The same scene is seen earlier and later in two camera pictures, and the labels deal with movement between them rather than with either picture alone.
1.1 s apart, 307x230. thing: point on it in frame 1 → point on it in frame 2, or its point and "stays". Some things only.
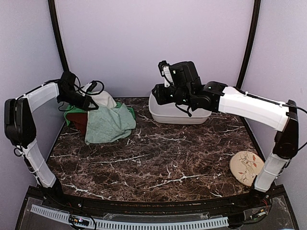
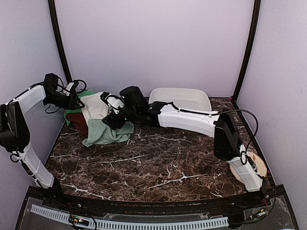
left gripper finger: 88,99 → 77,103
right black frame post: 255,30 stays
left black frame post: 52,7 stays
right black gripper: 159,96 → 112,120
